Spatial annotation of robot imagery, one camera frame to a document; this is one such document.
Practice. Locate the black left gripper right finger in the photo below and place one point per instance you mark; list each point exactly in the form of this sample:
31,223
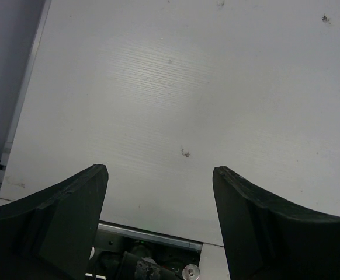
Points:
268,237

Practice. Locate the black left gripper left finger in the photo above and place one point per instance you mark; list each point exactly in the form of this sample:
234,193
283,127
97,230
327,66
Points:
50,234

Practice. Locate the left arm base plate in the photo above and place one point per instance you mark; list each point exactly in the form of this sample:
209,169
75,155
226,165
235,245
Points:
122,252

